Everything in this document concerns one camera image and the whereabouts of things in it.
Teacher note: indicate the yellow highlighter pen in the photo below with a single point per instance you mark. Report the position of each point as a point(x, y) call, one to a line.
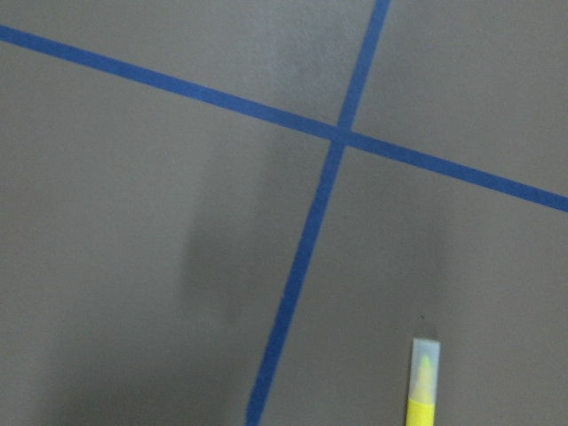
point(423, 383)

